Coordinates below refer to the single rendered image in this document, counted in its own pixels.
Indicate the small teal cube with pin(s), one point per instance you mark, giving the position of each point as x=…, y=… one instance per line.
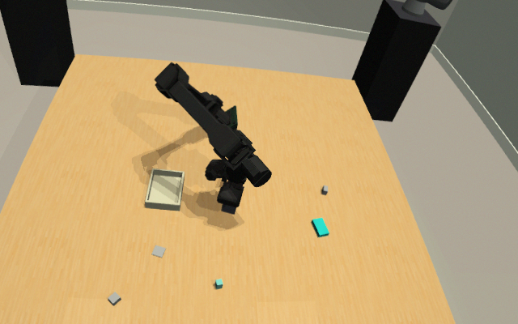
x=218, y=284

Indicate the turquoise rectangular block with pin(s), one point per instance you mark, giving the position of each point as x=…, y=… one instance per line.
x=320, y=227

